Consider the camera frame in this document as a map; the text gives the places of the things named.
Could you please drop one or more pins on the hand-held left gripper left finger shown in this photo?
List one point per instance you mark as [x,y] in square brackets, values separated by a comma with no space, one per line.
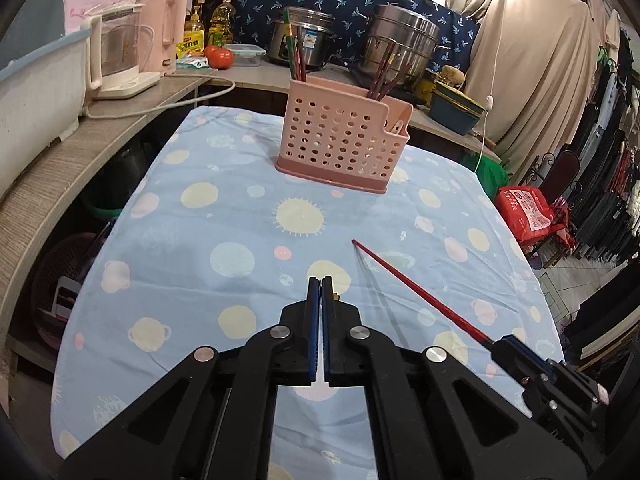
[312,340]

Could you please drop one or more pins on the glass kettle white base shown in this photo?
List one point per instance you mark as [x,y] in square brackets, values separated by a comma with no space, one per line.
[120,45]

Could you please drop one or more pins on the steel rice cooker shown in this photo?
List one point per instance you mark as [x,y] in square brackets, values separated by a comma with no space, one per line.
[315,40]

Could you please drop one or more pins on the pink plastic utensil basket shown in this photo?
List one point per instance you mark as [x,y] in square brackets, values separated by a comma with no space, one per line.
[325,145]

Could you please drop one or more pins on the dark red chopstick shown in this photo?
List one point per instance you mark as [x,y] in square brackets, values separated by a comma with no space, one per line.
[303,72]

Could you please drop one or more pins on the yellow labelled bottle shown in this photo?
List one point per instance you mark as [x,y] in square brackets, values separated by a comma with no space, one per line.
[192,37]

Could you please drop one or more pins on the green plastic basin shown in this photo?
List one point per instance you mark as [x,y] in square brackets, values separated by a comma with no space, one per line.
[100,207]

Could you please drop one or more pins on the red tomato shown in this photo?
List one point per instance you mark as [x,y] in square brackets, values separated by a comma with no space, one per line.
[218,56]

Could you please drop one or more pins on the pink electric kettle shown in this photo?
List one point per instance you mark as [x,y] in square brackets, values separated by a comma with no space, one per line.
[160,35]

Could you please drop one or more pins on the clear food container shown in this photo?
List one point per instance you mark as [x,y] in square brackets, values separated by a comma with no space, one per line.
[247,54]

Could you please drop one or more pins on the green and white packet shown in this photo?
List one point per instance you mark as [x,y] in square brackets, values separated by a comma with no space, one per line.
[192,63]

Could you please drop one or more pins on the row of hanging dark clothes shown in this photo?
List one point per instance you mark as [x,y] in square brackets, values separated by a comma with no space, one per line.
[610,185]

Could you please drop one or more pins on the green plastic bag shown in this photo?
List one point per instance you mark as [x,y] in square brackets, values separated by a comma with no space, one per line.
[492,175]

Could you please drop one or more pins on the beige curtain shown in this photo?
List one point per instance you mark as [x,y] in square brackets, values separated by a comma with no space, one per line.
[540,60]

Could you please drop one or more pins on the black metal chair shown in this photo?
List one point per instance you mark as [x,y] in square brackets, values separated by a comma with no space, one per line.
[565,165]

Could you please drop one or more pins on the steel steamer pot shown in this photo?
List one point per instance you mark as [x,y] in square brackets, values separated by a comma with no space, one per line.
[405,45]

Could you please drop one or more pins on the green chopstick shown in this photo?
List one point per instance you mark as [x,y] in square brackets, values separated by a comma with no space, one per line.
[290,42]

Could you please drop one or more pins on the black induction cooker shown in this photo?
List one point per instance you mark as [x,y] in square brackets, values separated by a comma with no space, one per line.
[415,96]

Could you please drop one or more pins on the cooking oil bottle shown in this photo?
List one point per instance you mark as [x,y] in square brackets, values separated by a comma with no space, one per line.
[221,22]

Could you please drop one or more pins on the potato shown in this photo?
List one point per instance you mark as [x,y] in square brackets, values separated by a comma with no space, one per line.
[452,74]

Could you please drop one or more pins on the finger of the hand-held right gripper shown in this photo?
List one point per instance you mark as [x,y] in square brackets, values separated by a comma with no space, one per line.
[524,377]
[522,351]

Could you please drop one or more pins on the blue dotted tablecloth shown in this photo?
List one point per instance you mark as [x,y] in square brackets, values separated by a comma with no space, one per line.
[200,240]

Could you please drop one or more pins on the dark teal rounded board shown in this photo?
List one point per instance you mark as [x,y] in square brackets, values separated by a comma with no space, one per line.
[42,10]

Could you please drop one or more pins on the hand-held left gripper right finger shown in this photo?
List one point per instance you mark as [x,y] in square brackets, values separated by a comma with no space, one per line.
[327,340]

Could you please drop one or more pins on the dark brown chopstick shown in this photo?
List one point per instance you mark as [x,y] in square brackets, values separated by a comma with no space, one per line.
[379,72]
[389,75]

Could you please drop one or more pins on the white tub blue rim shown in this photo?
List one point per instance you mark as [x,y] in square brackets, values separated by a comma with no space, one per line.
[30,110]

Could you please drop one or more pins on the red plastic bag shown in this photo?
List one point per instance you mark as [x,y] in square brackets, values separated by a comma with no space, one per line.
[525,212]

